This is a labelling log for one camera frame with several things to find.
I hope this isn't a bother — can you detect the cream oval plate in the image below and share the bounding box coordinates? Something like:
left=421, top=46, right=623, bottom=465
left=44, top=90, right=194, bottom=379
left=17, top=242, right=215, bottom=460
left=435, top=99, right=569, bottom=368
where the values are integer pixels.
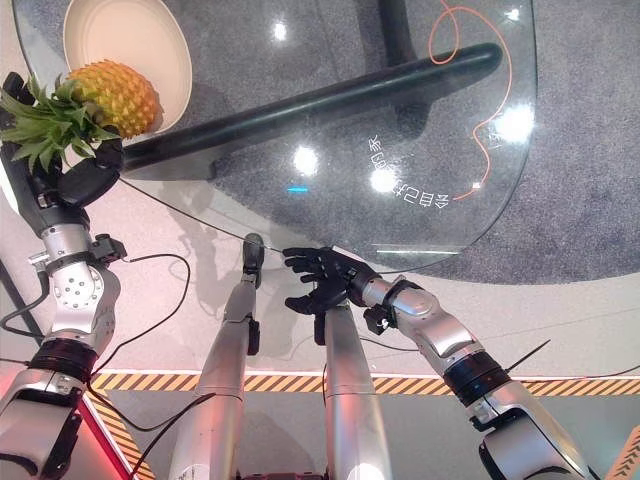
left=62, top=0, right=194, bottom=147

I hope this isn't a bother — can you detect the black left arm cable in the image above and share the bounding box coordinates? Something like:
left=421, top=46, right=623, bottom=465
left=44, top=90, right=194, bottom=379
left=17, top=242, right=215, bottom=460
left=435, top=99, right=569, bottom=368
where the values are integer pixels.
left=85, top=253, right=219, bottom=434

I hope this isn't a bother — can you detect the silver left robot leg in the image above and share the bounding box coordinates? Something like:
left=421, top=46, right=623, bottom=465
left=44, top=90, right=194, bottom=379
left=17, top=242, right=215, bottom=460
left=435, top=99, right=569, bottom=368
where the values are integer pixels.
left=168, top=232, right=265, bottom=480

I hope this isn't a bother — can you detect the diagonal yellow black hazard tape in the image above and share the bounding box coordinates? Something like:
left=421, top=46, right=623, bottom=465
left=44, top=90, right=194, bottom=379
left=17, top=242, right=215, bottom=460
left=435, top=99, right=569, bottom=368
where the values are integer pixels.
left=88, top=394, right=157, bottom=480

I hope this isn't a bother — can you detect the long yellow black hazard tape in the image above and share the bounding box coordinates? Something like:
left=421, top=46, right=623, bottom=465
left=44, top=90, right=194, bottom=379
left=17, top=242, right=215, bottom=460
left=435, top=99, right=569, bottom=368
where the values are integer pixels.
left=91, top=371, right=640, bottom=399

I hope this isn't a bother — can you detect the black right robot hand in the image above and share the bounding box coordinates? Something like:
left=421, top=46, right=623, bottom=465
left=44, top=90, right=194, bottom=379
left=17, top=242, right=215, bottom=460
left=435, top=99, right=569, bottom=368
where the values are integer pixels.
left=282, top=246, right=377, bottom=317

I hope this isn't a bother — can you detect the black tubular table base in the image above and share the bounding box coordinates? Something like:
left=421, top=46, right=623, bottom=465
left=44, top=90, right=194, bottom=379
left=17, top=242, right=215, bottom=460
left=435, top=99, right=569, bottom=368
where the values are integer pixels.
left=121, top=0, right=504, bottom=182

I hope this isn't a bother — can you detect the thin orange cable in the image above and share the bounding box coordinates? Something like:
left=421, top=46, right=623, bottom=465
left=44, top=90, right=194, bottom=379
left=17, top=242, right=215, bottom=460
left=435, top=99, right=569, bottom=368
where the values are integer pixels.
left=428, top=0, right=512, bottom=202

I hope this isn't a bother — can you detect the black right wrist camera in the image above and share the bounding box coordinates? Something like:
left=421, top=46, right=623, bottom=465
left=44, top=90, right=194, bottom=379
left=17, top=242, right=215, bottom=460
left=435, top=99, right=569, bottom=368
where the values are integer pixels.
left=363, top=304, right=397, bottom=335

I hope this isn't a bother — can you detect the silver robot leg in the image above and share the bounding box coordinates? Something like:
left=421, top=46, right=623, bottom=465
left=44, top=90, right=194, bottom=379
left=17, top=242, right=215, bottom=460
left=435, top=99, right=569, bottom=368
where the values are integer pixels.
left=313, top=303, right=394, bottom=480
left=168, top=232, right=265, bottom=480

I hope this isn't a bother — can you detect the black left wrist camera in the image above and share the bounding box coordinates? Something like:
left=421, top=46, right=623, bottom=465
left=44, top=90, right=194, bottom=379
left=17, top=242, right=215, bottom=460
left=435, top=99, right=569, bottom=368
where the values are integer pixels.
left=89, top=233, right=128, bottom=262

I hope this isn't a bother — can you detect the silver right robot leg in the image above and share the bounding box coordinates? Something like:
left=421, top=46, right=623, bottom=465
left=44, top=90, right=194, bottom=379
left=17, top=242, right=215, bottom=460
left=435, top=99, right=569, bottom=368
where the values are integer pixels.
left=313, top=303, right=394, bottom=480

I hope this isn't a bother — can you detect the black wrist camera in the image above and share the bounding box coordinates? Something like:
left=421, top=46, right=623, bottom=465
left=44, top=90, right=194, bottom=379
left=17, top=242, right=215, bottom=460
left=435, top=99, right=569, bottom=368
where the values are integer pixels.
left=89, top=233, right=128, bottom=262
left=363, top=304, right=397, bottom=335

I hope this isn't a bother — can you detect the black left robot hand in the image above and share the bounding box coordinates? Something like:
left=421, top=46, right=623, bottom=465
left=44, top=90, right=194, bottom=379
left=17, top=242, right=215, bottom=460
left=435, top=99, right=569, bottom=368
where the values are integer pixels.
left=0, top=72, right=126, bottom=237

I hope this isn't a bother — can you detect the yellow pineapple with green crown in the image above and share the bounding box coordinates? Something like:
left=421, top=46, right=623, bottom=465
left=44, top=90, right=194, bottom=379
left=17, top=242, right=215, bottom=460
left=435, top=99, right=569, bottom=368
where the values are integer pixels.
left=0, top=59, right=162, bottom=174

